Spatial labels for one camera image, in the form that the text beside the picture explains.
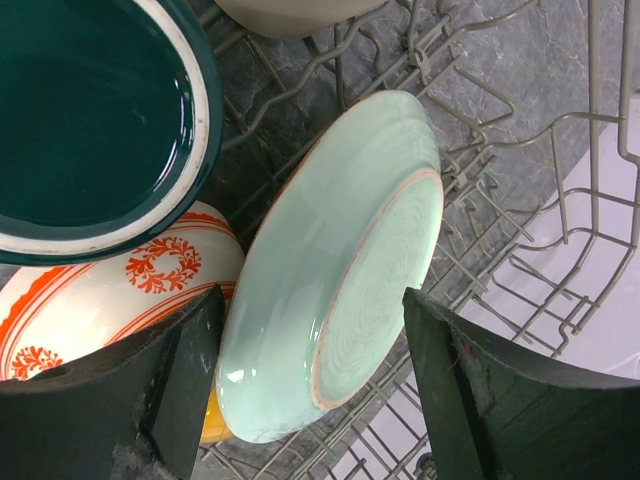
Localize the yellow small plate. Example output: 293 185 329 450
200 389 233 444

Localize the beige ceramic cup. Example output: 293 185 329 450
216 0 384 39

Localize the dark green mug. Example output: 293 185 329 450
1 1 224 266

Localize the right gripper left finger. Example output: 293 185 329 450
1 288 225 479

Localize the white orange patterned bowl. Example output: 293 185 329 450
1 202 244 381

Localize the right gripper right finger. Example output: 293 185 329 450
403 289 639 479

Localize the light green flower plate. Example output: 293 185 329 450
215 90 444 444

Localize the grey wire dish rack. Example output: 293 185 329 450
194 0 640 480

